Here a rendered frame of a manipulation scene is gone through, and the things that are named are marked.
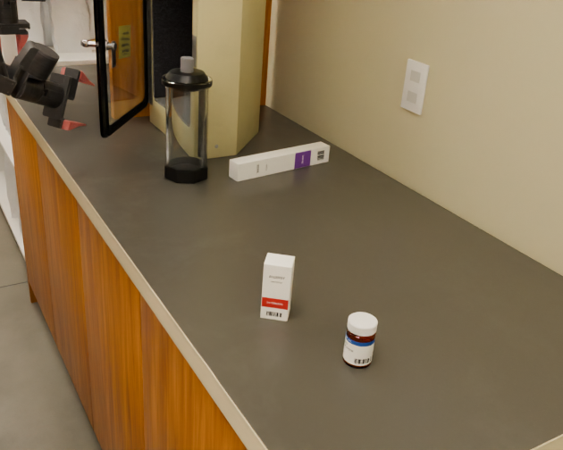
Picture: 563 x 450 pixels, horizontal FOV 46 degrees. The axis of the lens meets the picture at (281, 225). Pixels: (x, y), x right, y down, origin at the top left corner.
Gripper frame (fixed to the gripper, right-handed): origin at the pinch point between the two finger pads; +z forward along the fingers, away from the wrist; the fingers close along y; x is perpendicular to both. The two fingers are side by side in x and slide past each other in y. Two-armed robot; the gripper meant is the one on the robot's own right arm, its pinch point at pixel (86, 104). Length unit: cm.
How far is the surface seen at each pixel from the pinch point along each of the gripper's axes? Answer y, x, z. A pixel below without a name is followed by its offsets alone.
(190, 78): 10.2, -33.8, -4.1
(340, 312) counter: -23, -85, -15
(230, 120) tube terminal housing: 4.7, -28.9, 19.0
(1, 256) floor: -73, 122, 79
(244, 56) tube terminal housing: 20.2, -29.6, 17.7
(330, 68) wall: 26, -36, 48
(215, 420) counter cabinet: -43, -75, -29
